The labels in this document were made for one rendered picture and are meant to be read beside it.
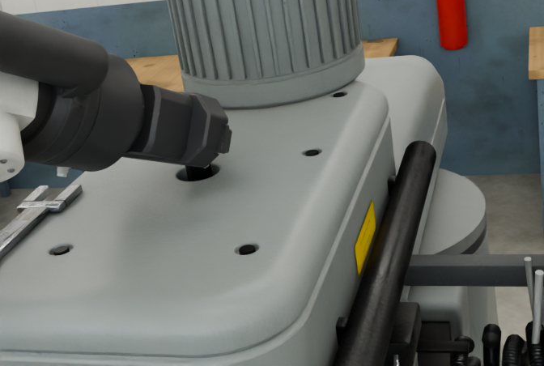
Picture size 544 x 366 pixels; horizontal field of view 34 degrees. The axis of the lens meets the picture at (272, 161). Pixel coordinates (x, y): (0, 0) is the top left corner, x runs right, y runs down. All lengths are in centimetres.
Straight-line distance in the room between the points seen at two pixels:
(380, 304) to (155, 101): 23
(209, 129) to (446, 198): 80
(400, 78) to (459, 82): 376
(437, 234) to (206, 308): 78
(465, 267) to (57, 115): 62
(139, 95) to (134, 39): 489
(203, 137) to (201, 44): 25
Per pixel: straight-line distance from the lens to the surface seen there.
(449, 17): 486
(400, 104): 125
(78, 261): 65
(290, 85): 87
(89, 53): 57
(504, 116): 516
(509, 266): 107
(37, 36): 54
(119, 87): 62
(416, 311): 90
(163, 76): 495
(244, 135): 82
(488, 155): 525
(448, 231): 131
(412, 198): 85
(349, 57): 92
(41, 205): 74
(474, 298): 134
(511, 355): 109
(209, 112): 66
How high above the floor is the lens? 217
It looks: 22 degrees down
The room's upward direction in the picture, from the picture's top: 9 degrees counter-clockwise
